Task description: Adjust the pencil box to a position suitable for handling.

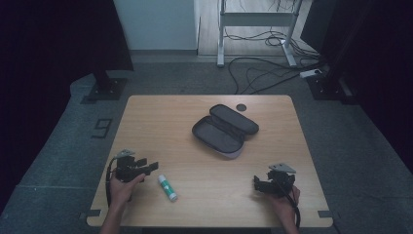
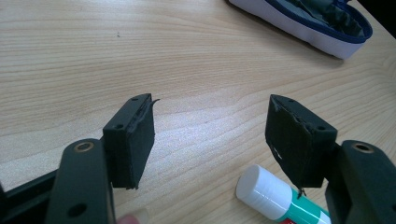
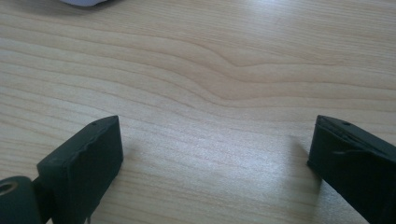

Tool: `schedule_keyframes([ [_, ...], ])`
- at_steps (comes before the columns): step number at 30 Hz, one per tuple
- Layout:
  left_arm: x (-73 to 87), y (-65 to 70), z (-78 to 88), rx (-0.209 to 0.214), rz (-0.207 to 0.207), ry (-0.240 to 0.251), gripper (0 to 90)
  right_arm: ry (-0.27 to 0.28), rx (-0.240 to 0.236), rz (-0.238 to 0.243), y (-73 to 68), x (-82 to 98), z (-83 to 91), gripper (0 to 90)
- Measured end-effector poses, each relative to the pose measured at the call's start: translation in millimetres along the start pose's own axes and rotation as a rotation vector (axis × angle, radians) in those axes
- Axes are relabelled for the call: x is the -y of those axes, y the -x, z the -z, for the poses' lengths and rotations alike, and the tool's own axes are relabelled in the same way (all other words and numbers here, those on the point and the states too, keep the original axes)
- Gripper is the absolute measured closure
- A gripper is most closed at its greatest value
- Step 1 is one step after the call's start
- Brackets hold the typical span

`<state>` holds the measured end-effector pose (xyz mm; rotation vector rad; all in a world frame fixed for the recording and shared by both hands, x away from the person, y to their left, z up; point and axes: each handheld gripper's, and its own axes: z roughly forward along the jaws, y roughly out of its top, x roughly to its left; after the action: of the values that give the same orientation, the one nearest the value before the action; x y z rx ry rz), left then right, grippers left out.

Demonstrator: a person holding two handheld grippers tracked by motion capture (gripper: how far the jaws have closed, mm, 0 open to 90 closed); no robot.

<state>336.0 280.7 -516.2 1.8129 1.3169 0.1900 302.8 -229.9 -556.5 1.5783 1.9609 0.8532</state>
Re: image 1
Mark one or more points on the white power strip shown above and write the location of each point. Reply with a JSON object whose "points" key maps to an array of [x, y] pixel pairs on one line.
{"points": [[310, 73]]}

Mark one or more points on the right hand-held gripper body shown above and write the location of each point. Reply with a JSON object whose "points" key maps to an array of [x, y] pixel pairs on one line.
{"points": [[280, 182]]}

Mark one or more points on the black stand base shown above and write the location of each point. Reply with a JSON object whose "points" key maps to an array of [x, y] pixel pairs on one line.
{"points": [[107, 88], [326, 87]]}

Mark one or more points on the black tape corner mark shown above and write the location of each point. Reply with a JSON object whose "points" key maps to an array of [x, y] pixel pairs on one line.
{"points": [[93, 213], [325, 214]]}

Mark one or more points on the white green glue stick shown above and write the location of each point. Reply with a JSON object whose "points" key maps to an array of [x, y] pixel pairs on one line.
{"points": [[167, 187]]}

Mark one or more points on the open dark grey pencil case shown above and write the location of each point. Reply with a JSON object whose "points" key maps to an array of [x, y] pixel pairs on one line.
{"points": [[224, 133]]}

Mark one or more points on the person's right hand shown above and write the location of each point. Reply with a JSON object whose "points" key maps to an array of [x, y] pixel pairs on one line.
{"points": [[285, 206]]}

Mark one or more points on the person's left hand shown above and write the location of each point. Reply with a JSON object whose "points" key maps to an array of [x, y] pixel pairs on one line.
{"points": [[121, 191]]}

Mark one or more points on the round dark table grommet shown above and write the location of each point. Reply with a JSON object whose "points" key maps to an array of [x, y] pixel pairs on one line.
{"points": [[241, 107]]}

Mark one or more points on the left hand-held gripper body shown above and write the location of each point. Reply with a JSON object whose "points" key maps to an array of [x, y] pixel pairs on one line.
{"points": [[127, 170]]}

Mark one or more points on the white metal desk frame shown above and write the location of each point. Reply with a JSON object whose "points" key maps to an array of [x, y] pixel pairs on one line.
{"points": [[256, 19]]}

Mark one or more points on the dark curtain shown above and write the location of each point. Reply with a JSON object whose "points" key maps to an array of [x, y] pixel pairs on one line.
{"points": [[373, 48], [48, 48]]}

